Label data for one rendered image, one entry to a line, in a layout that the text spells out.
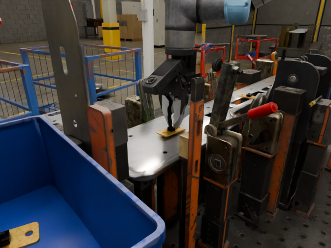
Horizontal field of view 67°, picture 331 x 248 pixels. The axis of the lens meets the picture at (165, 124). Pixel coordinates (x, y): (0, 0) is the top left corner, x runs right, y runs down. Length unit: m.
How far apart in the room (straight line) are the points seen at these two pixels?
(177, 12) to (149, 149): 0.33
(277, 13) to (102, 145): 8.38
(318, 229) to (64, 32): 0.87
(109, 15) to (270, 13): 4.72
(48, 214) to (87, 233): 0.08
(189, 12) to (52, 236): 0.50
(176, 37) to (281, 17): 8.00
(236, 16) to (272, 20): 8.03
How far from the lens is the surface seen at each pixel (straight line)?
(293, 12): 8.53
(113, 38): 8.11
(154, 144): 0.64
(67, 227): 0.40
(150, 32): 5.11
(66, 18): 0.45
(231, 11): 0.60
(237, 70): 0.53
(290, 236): 0.89
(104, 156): 0.34
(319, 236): 0.93
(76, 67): 0.45
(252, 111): 0.53
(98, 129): 0.32
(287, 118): 0.76
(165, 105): 0.68
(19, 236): 0.41
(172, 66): 0.61
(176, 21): 0.62
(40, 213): 0.43
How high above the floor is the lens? 1.30
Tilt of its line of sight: 23 degrees down
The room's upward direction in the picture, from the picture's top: straight up
